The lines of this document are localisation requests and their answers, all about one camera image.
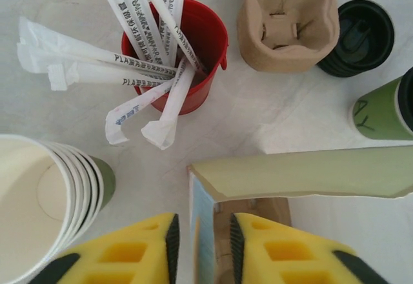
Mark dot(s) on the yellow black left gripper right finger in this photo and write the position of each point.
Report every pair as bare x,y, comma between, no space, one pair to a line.
258,235

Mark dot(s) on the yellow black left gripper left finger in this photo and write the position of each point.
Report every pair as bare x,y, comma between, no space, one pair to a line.
151,232

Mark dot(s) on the white and green paper bag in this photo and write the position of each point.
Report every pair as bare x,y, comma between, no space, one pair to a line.
290,174

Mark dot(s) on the red plastic straw bucket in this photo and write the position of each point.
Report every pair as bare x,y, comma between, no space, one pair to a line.
206,80

